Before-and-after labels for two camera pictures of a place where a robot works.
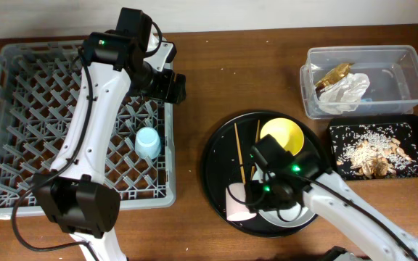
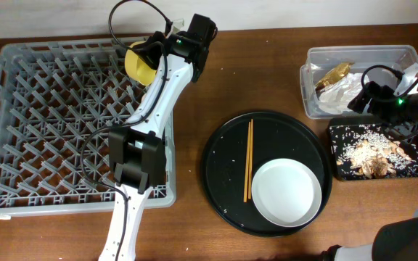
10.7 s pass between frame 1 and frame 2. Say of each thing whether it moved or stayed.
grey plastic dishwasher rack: stayed
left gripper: moved
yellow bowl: moved
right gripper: moved
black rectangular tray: stayed
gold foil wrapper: stayed
